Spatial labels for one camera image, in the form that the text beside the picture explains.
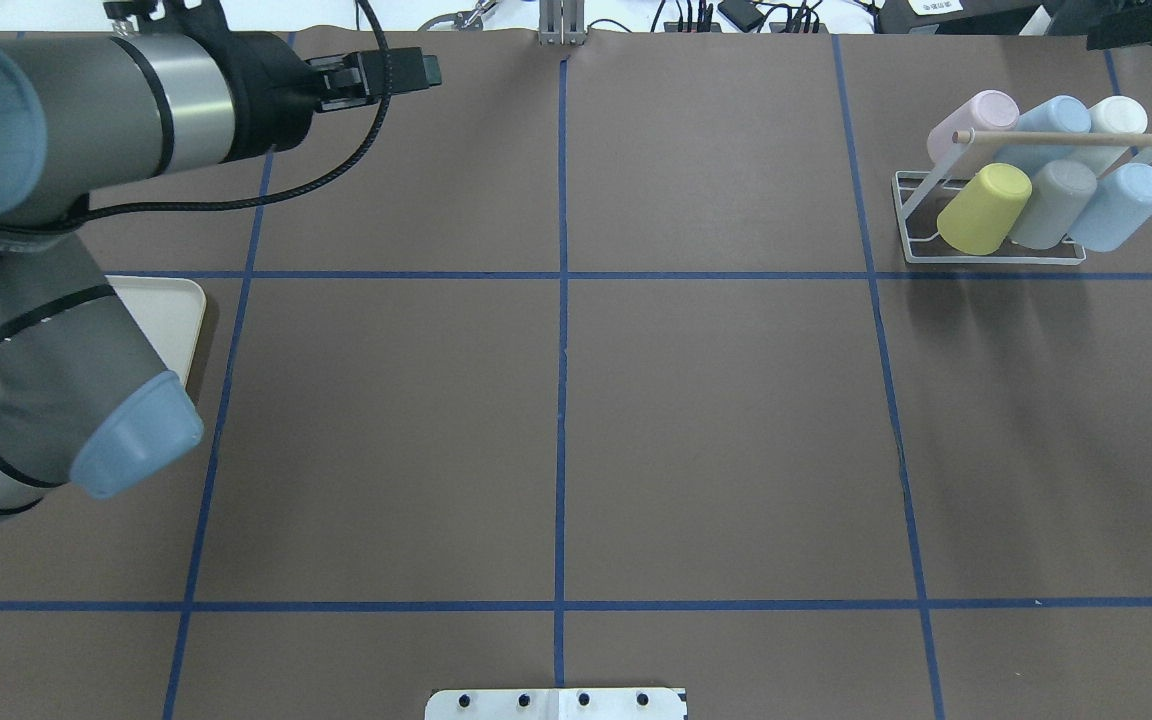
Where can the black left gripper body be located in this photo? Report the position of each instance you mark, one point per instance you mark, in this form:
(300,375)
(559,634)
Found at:
(262,88)

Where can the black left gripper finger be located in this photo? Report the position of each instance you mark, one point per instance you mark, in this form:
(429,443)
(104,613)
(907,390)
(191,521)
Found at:
(400,70)

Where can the pink plastic cup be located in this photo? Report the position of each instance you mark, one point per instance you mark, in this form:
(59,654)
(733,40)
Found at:
(989,110)

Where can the yellow plastic cup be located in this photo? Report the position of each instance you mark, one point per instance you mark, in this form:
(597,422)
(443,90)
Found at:
(979,218)

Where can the light blue plastic cup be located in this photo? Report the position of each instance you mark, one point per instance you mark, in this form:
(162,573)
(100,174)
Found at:
(1121,204)
(1061,114)

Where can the grey plastic cup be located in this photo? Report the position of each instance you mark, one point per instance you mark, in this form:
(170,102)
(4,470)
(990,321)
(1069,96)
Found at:
(1059,192)

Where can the white plastic cup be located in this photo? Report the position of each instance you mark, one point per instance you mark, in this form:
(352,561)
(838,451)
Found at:
(1114,115)

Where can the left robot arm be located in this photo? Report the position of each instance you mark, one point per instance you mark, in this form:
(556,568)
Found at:
(85,400)

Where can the metal reacher grabber stick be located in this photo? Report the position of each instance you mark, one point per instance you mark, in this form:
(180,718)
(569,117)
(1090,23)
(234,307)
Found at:
(471,19)

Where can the beige plastic tray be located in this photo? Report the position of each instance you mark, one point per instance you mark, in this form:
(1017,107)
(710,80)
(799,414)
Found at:
(170,311)

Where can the aluminium frame post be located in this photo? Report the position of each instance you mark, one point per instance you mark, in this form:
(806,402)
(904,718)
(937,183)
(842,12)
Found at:
(562,22)

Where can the white wire cup rack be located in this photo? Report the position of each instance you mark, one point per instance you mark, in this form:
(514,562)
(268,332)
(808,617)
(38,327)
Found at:
(920,195)

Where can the white pedestal base plate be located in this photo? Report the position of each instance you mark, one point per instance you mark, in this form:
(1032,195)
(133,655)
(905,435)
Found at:
(559,703)

